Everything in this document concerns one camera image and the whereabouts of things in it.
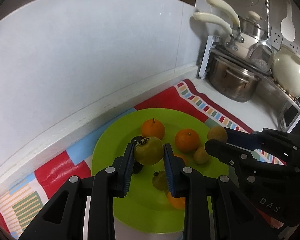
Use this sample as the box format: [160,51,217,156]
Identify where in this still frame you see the small orange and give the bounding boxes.
[174,153,189,166]
[167,191,186,210]

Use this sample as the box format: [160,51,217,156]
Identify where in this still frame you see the green tangerine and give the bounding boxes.
[152,171,168,191]
[134,137,164,166]

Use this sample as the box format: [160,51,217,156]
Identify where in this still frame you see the dark plum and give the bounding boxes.
[130,136,144,145]
[132,160,143,174]

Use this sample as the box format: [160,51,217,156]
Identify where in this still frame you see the brown kiwi front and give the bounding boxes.
[193,146,210,165]

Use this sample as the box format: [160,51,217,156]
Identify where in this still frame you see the brown kiwi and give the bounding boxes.
[207,126,228,143]
[193,146,210,165]

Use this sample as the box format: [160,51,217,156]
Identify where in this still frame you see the large orange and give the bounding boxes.
[174,128,200,154]
[141,118,165,140]

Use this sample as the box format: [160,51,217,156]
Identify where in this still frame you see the right hand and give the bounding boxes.
[259,210,283,229]

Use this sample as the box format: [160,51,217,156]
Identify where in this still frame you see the green plate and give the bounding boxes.
[90,107,231,235]

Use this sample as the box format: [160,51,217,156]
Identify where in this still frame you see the white metal dish rack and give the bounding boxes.
[198,35,300,132]

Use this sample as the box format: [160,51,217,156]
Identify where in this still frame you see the stainless steel stockpot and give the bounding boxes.
[207,55,261,102]

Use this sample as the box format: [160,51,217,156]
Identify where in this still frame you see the white ceramic teapot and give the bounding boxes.
[271,44,300,98]

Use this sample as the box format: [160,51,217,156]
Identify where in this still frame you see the metal slotted spatula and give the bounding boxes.
[248,0,274,72]

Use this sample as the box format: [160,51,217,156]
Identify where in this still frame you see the white rice paddle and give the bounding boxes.
[280,0,295,42]

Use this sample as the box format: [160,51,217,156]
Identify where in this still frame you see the cream saucepan with lid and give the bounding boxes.
[205,0,269,55]

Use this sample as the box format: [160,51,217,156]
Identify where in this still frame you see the cream handled pan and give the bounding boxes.
[192,11,256,61]

